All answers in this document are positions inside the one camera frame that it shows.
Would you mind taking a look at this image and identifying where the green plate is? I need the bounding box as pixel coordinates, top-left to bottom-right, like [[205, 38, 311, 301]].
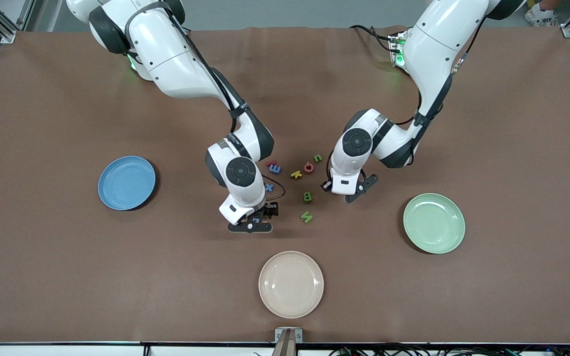
[[403, 193, 466, 255]]

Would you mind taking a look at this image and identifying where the white shoe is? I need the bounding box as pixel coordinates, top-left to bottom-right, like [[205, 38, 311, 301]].
[[525, 2, 560, 28]]

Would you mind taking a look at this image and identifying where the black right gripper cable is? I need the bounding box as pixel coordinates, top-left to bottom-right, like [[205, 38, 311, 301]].
[[166, 10, 286, 201]]

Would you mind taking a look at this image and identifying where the beige plate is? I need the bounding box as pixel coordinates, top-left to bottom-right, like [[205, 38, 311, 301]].
[[258, 251, 325, 319]]

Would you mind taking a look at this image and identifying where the black cable bundle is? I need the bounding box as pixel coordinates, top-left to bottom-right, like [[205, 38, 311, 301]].
[[330, 343, 570, 356]]

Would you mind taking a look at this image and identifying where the blue plate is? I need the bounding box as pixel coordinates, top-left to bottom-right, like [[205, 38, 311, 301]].
[[97, 156, 157, 212]]

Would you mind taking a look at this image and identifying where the white table edge panel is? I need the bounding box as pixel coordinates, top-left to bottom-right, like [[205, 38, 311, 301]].
[[0, 344, 276, 356]]

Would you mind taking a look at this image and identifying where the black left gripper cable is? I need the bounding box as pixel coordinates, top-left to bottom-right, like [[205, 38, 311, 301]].
[[359, 15, 486, 186]]

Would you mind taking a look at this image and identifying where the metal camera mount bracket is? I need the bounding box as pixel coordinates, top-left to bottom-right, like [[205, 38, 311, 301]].
[[273, 327, 303, 356]]

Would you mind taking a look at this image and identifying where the black left arm base cable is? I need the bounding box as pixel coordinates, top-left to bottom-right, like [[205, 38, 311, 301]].
[[349, 24, 397, 52]]

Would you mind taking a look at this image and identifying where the brown table cover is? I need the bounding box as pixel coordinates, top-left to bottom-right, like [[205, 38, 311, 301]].
[[0, 26, 570, 345]]

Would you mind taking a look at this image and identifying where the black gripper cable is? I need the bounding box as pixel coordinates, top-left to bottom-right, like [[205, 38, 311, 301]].
[[359, 15, 486, 186], [166, 10, 286, 201]]

